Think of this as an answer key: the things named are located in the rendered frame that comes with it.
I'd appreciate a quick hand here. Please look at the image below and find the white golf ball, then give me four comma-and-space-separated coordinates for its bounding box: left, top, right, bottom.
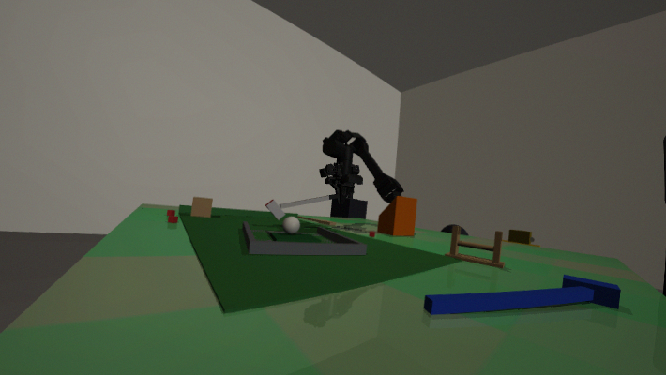
282, 217, 300, 234

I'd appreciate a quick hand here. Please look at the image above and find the dark green flat mat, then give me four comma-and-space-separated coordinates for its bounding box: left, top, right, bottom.
179, 212, 462, 313

